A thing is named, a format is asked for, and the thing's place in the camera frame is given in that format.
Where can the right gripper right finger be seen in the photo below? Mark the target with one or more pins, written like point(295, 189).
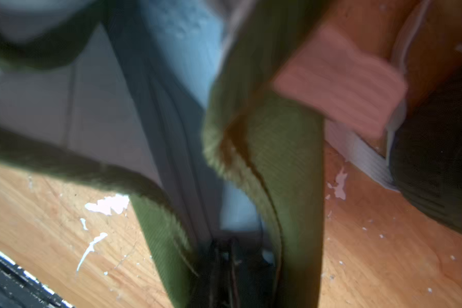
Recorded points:
point(251, 279)

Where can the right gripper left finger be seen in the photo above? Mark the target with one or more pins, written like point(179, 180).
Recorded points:
point(212, 288)

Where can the green canvas shoe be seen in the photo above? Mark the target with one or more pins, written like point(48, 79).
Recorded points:
point(66, 111)
point(426, 156)

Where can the grey insole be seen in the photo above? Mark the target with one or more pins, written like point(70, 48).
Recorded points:
point(169, 53)

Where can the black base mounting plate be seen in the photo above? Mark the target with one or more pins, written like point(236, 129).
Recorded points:
point(20, 289)

